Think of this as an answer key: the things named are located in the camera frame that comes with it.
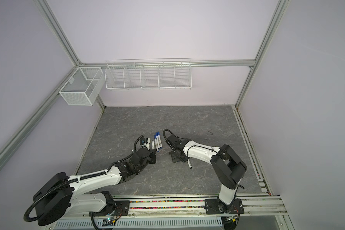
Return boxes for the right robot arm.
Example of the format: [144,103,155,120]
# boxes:
[165,134,247,209]

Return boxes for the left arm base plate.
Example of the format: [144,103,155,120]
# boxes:
[93,200,130,217]

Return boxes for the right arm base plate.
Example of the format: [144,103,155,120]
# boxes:
[204,198,244,215]

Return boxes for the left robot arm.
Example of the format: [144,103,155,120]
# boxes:
[24,148,157,226]

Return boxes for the white mesh box basket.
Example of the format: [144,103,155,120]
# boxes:
[59,67,105,106]

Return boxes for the white wire wall basket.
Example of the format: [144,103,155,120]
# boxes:
[104,58,192,90]

